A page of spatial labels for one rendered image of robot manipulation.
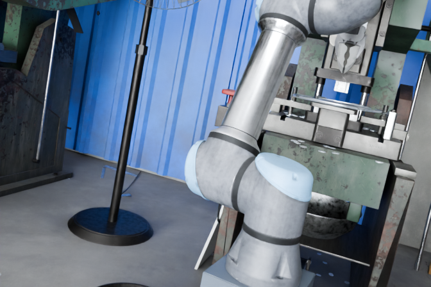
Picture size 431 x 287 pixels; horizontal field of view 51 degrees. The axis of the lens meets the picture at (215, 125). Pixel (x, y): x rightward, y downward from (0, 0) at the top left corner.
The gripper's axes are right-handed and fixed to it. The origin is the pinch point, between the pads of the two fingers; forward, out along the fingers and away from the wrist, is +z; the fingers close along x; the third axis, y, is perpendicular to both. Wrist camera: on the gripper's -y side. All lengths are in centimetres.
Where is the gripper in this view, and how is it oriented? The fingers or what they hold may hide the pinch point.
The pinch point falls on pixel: (344, 68)
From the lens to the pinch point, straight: 146.6
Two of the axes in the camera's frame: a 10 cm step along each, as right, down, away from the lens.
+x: -9.3, -2.2, 2.8
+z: -1.9, 9.7, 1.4
